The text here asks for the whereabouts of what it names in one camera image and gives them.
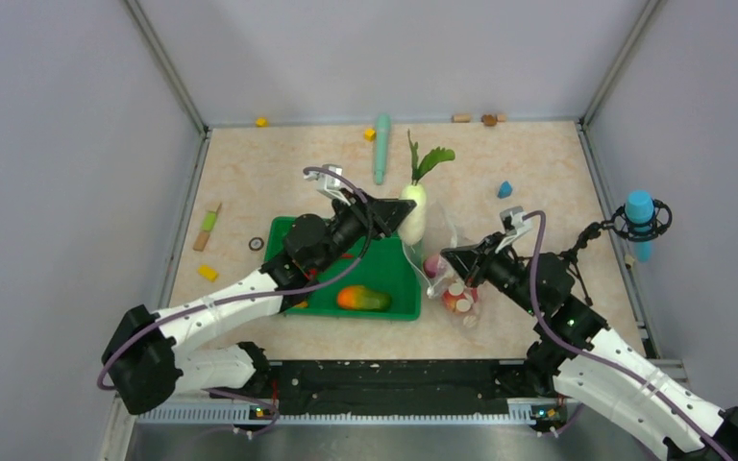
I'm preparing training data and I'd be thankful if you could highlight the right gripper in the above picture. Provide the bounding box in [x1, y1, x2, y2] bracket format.
[441, 230, 543, 316]

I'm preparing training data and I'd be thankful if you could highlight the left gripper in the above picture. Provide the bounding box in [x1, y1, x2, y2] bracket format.
[314, 187, 415, 273]

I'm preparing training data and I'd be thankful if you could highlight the purple white onion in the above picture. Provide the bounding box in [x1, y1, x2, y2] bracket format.
[423, 254, 446, 279]

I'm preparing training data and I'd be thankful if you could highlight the clear dotted zip bag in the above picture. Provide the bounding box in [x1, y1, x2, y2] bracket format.
[402, 202, 482, 331]

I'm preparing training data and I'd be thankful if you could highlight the red tomato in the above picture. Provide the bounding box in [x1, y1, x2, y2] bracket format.
[441, 282, 479, 315]

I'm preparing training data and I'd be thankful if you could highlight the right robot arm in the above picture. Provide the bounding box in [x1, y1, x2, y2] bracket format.
[440, 243, 738, 460]

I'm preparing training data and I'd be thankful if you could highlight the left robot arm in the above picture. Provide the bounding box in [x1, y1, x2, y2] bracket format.
[98, 196, 416, 415]

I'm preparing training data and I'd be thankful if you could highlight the green plastic tray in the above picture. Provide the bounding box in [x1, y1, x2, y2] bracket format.
[286, 235, 422, 322]

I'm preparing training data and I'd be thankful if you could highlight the blue plastic piece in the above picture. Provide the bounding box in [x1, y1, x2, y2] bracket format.
[497, 181, 513, 200]

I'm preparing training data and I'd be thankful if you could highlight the orange green mango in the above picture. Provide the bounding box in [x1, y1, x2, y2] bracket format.
[335, 285, 392, 312]

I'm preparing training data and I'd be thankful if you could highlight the mint green marker pen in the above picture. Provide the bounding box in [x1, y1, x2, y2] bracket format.
[373, 113, 391, 185]

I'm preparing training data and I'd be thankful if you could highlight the wooden cork cylinder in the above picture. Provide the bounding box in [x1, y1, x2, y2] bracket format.
[452, 113, 473, 123]

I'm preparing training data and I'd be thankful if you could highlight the brown wooden piece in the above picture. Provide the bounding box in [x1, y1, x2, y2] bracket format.
[480, 114, 499, 127]

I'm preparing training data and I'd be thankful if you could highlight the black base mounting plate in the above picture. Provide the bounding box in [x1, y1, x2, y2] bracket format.
[209, 359, 574, 418]

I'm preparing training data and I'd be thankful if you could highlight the wooden green block stick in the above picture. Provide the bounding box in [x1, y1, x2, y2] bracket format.
[192, 201, 222, 252]

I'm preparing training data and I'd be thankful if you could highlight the blue microphone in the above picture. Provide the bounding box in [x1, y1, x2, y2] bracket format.
[625, 190, 654, 262]

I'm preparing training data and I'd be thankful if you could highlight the yellow lego brick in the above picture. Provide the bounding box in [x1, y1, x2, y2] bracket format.
[197, 264, 219, 282]

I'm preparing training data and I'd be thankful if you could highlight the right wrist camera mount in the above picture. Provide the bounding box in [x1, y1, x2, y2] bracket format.
[496, 206, 532, 253]

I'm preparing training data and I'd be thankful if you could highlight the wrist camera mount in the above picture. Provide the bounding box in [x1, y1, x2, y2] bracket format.
[303, 163, 354, 205]
[496, 206, 532, 253]

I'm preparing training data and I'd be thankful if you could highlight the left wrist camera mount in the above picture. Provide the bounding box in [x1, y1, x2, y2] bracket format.
[303, 163, 354, 205]

